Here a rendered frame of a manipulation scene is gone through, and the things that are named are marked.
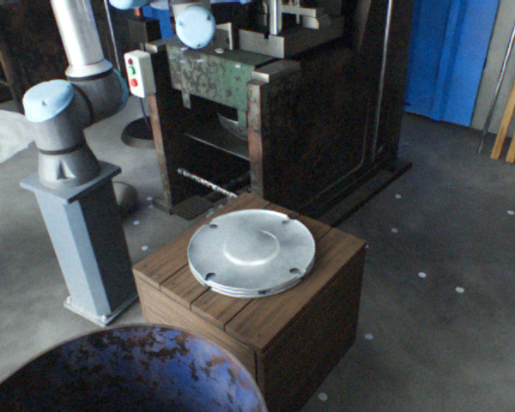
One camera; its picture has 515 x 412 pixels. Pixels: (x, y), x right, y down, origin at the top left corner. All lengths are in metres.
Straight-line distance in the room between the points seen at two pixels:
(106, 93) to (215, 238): 0.46
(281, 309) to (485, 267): 0.91
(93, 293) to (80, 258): 0.13
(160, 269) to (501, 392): 0.88
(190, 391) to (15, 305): 0.91
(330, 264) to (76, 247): 0.67
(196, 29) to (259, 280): 0.52
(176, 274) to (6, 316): 0.73
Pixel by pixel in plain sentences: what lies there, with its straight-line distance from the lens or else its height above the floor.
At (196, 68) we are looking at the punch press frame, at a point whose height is 0.59.
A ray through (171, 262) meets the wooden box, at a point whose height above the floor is 0.35.
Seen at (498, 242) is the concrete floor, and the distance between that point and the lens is 1.86.
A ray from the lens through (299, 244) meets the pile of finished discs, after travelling 1.11.
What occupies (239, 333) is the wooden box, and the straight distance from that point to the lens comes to 0.94.
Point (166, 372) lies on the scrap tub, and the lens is 0.88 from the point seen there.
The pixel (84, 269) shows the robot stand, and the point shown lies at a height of 0.21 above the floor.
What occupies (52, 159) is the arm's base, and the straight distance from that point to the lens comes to 1.26.
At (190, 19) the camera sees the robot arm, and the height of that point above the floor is 0.85.
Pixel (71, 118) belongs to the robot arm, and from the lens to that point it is 1.23.
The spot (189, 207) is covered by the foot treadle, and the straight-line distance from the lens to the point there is 1.63.
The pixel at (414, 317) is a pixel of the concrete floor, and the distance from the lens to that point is 1.50.
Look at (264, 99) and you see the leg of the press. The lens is 1.32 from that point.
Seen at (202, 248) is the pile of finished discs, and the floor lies 0.37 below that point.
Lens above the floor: 1.05
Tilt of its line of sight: 34 degrees down
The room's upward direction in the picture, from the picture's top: 3 degrees counter-clockwise
